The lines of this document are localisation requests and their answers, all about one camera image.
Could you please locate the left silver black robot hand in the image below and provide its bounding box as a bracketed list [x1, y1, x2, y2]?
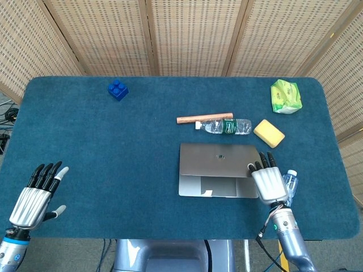
[9, 161, 70, 231]

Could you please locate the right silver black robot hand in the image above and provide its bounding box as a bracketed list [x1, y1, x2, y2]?
[246, 151, 289, 205]

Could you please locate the silver laptop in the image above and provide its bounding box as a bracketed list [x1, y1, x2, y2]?
[178, 142, 262, 199]

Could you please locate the clear bottle blue label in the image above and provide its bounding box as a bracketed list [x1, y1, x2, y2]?
[281, 169, 299, 208]

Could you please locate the yellow sponge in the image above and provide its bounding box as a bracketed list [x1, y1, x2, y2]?
[253, 118, 286, 149]

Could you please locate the white table leg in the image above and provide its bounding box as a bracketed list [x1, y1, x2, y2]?
[243, 240, 252, 272]

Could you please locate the clear bottle green label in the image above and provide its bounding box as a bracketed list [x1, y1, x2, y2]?
[194, 118, 252, 136]

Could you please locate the yellow floor tape strip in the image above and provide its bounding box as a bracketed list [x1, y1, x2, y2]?
[278, 239, 290, 272]

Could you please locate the green tissue pack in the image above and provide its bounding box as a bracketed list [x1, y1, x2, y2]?
[270, 79, 303, 114]

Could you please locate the brown wooden rod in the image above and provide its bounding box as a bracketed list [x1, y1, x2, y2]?
[176, 112, 234, 125]

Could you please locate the blue felt table mat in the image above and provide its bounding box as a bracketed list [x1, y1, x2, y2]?
[0, 76, 360, 241]

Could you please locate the grey robot torso base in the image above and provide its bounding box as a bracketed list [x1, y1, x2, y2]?
[112, 239, 236, 272]

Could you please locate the blue toy building block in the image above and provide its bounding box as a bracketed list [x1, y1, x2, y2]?
[107, 79, 129, 101]

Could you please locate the woven bamboo folding screen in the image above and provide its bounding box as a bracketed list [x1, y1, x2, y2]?
[0, 0, 363, 201]

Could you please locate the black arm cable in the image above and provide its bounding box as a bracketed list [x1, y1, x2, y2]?
[255, 218, 288, 272]

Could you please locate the blue floor cable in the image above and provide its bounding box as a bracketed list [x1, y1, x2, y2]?
[98, 239, 115, 272]

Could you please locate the black floor cables bundle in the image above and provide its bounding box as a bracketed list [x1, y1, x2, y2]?
[0, 101, 19, 155]

